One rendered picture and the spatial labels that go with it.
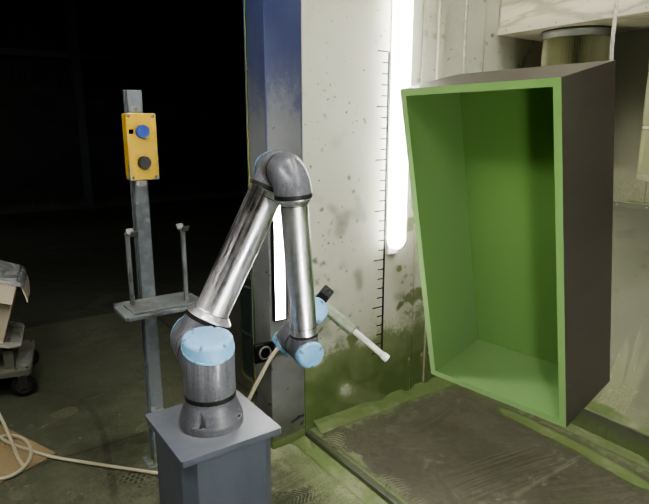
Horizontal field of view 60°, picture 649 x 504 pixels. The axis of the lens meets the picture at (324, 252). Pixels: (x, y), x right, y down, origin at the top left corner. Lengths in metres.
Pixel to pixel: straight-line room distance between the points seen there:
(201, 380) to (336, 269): 1.21
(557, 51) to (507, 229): 1.14
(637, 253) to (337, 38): 1.85
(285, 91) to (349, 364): 1.37
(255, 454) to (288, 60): 1.56
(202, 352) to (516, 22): 2.42
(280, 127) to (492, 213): 0.96
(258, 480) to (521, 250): 1.36
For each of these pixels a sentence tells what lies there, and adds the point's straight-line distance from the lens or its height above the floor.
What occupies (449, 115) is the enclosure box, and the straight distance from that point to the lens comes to 2.34.
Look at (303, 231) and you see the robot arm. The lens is 1.67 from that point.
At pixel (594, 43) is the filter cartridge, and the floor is 1.90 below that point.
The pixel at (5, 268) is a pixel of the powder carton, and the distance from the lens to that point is 3.86.
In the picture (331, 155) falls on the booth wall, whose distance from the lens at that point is 2.58.
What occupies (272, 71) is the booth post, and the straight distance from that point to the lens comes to 2.42.
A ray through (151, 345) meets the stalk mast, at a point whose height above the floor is 0.57.
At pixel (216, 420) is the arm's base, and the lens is 1.69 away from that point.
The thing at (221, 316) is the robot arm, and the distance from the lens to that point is 1.79.
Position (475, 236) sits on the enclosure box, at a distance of 2.51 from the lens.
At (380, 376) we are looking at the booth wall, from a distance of 3.07.
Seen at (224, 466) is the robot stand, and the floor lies 0.57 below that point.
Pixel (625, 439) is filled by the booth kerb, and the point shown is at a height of 0.10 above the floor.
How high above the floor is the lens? 1.50
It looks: 13 degrees down
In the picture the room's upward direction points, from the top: straight up
